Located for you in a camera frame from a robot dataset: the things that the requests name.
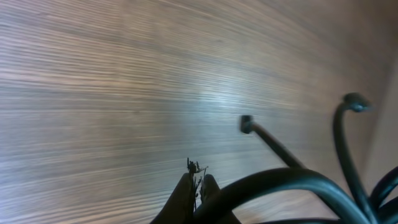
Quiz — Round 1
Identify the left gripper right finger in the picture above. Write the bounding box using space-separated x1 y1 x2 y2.
198 174 241 224

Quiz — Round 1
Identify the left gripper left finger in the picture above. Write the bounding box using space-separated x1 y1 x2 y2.
150 158 208 224

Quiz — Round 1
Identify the thin black usb cable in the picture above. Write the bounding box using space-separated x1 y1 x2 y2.
239 114 307 169

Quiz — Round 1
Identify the thick black usb cable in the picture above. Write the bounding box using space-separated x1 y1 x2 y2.
192 92 398 224

